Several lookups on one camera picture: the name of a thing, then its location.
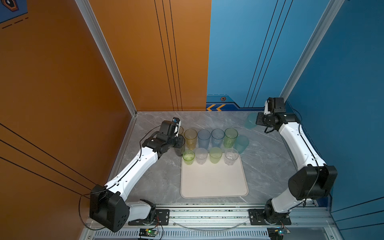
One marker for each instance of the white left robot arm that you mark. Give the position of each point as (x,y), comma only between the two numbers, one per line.
(108,205)

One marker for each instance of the grey smoky tall cup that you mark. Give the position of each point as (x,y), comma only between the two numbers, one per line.
(180,151)

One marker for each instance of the teal tall cup back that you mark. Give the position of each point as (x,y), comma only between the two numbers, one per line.
(251,120)

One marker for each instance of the teal tall cup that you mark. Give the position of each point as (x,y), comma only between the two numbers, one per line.
(241,143)
(251,120)

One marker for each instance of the clear faceted small cup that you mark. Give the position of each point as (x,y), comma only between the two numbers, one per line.
(231,156)

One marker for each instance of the yellow tall cup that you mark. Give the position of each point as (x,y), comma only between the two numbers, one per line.
(190,136)

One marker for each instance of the blue tall cup right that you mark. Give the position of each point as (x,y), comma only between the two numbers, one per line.
(217,137)

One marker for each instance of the left aluminium corner post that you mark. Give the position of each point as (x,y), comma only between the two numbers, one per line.
(99,38)

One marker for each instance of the green tall cup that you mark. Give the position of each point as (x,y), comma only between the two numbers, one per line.
(231,135)

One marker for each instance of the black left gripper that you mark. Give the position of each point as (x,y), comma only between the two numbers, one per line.
(179,141)

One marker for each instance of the white rectangular tray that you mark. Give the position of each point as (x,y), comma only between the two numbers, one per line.
(213,180)

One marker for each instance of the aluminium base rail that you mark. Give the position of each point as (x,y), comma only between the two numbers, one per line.
(309,223)

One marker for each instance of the teal tall cup front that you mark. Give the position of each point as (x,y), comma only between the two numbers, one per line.
(241,143)

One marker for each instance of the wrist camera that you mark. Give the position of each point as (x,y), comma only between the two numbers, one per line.
(176,124)
(266,110)

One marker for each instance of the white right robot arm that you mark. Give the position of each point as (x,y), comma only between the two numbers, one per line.
(313,180)

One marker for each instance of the small green cup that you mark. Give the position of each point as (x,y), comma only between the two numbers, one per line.
(188,157)
(215,155)

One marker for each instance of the clear tube on rail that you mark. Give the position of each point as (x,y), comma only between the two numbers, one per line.
(210,228)

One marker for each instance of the clear dimpled small cup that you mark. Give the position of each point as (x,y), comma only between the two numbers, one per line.
(201,155)

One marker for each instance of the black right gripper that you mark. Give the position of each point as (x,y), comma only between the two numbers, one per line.
(259,115)

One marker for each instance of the blue tall cup left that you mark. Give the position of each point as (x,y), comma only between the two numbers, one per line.
(204,139)

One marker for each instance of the green circuit board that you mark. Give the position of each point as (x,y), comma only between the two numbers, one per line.
(148,234)
(277,233)

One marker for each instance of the left green circuit board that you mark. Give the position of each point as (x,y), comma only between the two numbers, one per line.
(148,234)

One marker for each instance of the right green circuit board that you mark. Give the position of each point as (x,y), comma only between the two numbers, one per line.
(277,233)

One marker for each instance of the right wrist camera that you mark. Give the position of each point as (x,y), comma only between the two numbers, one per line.
(266,110)

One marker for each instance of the right aluminium corner post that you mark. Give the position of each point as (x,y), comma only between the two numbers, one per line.
(317,36)

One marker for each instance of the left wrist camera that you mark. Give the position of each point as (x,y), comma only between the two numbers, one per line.
(176,124)

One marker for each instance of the blue tall cup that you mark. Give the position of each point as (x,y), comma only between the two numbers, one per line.
(217,137)
(204,139)

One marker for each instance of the aluminium corner post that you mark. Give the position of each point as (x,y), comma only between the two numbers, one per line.
(99,38)
(317,36)

